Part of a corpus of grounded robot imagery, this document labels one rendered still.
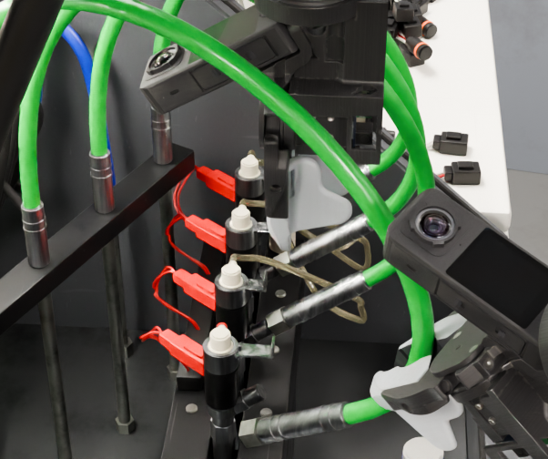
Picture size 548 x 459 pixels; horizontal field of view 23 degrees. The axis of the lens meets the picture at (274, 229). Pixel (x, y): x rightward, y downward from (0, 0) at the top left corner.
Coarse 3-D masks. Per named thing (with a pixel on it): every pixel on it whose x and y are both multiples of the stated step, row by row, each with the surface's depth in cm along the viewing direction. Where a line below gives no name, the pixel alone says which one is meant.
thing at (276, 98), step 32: (96, 0) 79; (128, 0) 78; (160, 32) 78; (192, 32) 77; (224, 64) 77; (256, 96) 77; (288, 96) 77; (320, 128) 77; (352, 160) 78; (352, 192) 78; (384, 224) 78; (416, 288) 80; (416, 320) 81; (416, 352) 82; (352, 416) 88
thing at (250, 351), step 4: (240, 344) 104; (244, 344) 104; (248, 344) 104; (252, 344) 104; (256, 344) 104; (260, 344) 104; (244, 348) 103; (248, 348) 103; (252, 348) 103; (256, 348) 103; (260, 348) 103; (264, 348) 103; (268, 348) 103; (236, 352) 103; (240, 352) 103; (244, 352) 103; (248, 352) 103; (252, 352) 103; (256, 352) 103; (260, 352) 103; (264, 352) 103; (268, 352) 103; (236, 356) 103; (240, 356) 103; (244, 356) 103; (248, 356) 103; (252, 356) 103; (256, 356) 103; (260, 356) 103; (264, 356) 103; (268, 356) 103
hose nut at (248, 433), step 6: (252, 420) 94; (258, 420) 94; (240, 426) 95; (246, 426) 94; (252, 426) 94; (240, 432) 94; (246, 432) 94; (252, 432) 94; (240, 438) 94; (246, 438) 94; (252, 438) 94; (258, 438) 94; (246, 444) 94; (252, 444) 94; (258, 444) 94
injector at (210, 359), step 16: (208, 352) 102; (208, 368) 103; (224, 368) 103; (208, 384) 104; (224, 384) 104; (256, 384) 106; (208, 400) 105; (224, 400) 105; (240, 400) 106; (256, 400) 106; (224, 416) 106; (224, 432) 108; (224, 448) 109
